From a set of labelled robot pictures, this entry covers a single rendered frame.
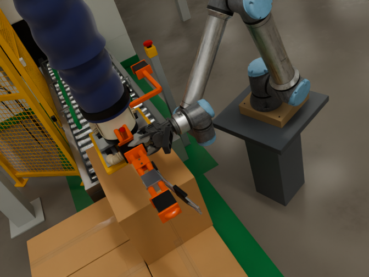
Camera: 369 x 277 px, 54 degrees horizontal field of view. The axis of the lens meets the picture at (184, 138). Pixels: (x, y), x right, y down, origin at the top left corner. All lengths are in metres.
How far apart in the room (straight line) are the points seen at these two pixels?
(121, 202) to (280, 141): 0.90
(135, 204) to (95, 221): 0.64
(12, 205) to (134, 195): 1.71
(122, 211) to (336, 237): 1.41
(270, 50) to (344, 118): 1.69
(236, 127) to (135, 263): 0.94
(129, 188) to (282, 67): 0.92
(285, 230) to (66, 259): 1.38
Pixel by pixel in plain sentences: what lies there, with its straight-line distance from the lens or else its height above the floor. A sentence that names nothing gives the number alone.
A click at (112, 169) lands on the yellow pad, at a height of 1.13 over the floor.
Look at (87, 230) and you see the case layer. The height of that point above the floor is 0.54.
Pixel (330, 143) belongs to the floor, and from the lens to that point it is 3.05.
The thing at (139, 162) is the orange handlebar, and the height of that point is 1.26.
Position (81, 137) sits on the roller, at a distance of 2.98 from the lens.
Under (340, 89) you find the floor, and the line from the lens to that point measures 3.54.
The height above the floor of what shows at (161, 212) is 1.27.
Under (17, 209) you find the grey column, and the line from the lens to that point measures 3.33.
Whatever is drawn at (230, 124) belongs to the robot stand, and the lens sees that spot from 2.19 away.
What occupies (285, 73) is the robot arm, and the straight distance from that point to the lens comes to 1.80.
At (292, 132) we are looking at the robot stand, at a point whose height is 0.75.
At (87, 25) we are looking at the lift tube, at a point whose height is 1.71.
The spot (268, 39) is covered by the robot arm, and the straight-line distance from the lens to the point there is 1.62.
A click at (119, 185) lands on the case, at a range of 1.82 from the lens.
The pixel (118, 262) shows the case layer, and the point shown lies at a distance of 2.08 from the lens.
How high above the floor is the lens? 2.18
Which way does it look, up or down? 41 degrees down
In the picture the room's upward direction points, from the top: 21 degrees counter-clockwise
